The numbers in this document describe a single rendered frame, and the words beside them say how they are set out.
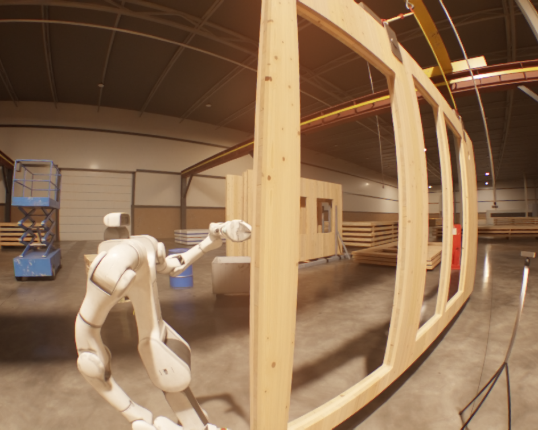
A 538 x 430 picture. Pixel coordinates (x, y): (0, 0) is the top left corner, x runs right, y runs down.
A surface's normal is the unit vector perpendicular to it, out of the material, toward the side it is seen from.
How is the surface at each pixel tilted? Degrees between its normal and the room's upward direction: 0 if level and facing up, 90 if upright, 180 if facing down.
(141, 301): 93
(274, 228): 90
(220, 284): 90
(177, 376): 89
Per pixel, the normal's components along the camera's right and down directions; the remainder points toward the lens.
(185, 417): 0.28, -0.02
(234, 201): 0.65, -0.02
